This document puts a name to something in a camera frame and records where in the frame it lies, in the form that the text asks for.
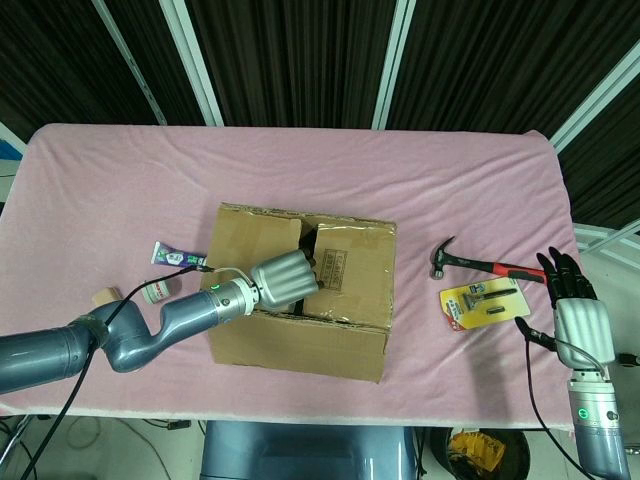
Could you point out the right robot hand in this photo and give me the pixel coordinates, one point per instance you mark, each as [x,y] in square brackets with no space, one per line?
[582,330]

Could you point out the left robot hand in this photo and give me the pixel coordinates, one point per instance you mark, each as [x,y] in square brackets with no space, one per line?
[285,280]

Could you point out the cardboard box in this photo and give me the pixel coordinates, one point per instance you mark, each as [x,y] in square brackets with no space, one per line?
[300,345]

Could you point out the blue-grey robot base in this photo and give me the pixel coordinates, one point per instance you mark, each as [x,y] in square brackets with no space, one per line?
[300,452]

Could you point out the purple white toothpaste tube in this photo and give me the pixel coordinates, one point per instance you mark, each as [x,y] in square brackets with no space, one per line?
[172,257]

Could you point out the pink tablecloth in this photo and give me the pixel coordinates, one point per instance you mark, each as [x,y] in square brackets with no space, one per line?
[300,165]

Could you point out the yellow razor blister pack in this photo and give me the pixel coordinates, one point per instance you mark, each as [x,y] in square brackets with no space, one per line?
[467,312]

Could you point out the black red claw hammer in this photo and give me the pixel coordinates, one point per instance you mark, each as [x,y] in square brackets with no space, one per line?
[475,264]

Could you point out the small white cream jar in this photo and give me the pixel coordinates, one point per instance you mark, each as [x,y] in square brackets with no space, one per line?
[157,295]

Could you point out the black waste bin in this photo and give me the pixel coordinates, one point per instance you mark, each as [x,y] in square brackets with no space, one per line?
[515,450]

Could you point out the yellow bag in bin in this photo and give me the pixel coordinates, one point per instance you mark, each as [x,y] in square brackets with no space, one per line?
[475,450]

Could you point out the black floor plug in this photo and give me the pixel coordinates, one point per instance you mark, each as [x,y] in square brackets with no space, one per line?
[179,425]

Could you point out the beige plastic case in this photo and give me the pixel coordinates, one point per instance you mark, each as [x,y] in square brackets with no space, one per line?
[105,297]

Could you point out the wide white frame post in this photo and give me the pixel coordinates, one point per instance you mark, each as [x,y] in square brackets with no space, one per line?
[192,60]

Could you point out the thin white frame post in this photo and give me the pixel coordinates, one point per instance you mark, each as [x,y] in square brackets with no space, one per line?
[127,55]

